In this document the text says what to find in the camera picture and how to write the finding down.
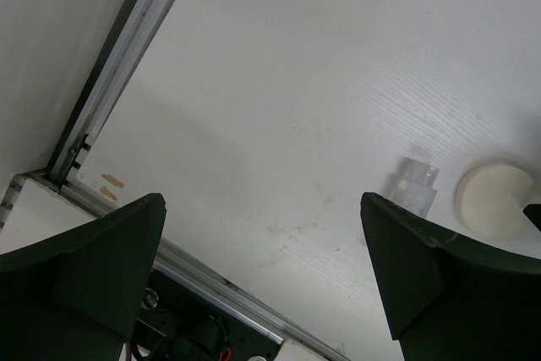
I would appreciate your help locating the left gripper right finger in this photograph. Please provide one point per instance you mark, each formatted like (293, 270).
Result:
(447, 296)

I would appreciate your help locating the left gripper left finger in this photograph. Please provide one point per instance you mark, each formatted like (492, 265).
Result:
(77, 295)

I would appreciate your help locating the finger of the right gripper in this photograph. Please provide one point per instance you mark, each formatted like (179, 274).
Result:
(533, 214)

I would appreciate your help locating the clear plastic bottle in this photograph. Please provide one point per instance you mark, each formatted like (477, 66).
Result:
(412, 187)

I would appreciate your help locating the round white powder puff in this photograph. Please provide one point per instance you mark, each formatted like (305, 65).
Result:
(490, 199)

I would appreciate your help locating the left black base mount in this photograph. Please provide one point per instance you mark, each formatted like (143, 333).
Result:
(175, 323)

